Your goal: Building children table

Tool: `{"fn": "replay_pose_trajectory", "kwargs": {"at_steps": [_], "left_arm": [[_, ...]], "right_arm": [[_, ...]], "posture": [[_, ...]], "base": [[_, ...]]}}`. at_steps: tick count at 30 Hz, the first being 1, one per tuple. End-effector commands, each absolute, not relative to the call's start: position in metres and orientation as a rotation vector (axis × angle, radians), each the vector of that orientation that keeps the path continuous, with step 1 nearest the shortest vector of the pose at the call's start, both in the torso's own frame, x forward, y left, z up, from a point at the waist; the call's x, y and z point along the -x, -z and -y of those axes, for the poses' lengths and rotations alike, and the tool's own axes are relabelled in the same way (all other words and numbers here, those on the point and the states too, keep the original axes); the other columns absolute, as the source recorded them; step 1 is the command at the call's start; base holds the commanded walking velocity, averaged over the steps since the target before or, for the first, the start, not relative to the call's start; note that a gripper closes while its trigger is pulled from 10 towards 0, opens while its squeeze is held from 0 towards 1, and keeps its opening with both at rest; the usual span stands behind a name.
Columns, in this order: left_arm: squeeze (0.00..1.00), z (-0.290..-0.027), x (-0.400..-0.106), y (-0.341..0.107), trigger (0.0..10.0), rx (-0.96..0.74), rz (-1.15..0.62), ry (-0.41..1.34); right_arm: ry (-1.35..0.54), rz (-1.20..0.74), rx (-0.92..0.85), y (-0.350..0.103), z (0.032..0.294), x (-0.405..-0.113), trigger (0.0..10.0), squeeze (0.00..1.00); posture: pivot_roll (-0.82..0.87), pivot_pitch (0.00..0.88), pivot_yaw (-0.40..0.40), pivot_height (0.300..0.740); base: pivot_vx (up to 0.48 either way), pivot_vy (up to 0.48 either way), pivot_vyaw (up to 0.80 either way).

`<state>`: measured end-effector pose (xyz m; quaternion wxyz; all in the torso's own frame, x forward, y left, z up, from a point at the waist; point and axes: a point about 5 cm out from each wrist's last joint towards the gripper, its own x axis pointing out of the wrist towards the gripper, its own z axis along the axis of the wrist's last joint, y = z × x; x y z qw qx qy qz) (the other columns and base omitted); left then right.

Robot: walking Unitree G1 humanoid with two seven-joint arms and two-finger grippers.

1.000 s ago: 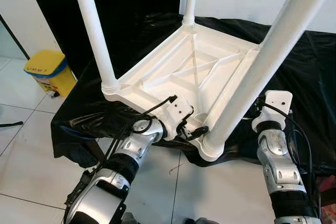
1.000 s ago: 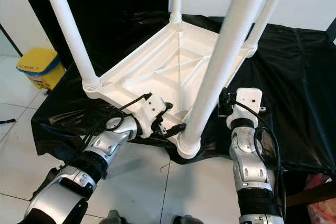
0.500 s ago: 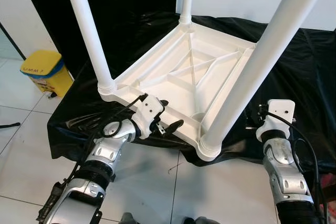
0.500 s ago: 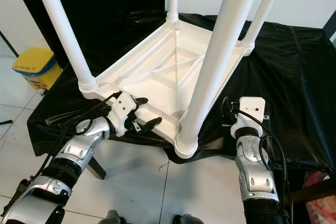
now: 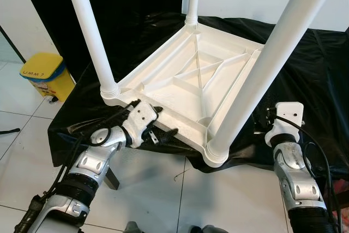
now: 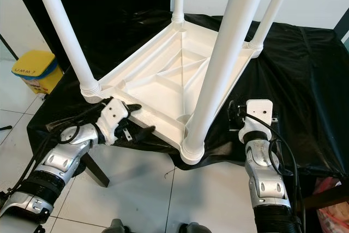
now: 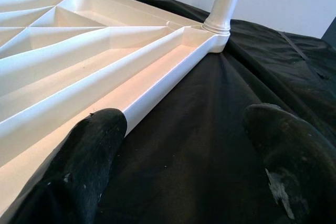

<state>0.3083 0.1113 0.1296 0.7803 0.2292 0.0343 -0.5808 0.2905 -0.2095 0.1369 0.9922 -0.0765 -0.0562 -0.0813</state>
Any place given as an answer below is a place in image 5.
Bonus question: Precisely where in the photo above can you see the black plastic table cover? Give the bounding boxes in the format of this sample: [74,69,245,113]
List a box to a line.
[48,14,349,174]

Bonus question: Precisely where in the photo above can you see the grey left robot foot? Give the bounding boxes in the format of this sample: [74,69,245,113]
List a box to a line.
[124,222,143,233]

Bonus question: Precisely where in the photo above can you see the grey robot foot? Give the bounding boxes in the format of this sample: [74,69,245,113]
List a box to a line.
[191,225,227,233]
[124,222,143,233]

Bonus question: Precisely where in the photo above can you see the grey right robot foot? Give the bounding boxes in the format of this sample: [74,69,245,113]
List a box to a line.
[191,225,227,233]

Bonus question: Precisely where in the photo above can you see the yellow bin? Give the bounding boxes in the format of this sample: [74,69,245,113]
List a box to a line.
[20,52,76,104]

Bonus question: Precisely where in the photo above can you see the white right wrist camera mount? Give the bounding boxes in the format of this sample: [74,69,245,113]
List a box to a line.
[265,102,305,147]

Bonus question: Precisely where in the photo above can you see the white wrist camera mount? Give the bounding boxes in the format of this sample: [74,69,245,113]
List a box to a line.
[123,101,159,147]
[265,102,305,147]

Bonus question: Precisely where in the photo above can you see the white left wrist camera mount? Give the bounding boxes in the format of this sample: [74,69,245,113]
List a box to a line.
[123,101,159,147]

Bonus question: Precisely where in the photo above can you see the black glass door frame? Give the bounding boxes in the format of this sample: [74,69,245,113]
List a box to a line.
[0,25,26,63]

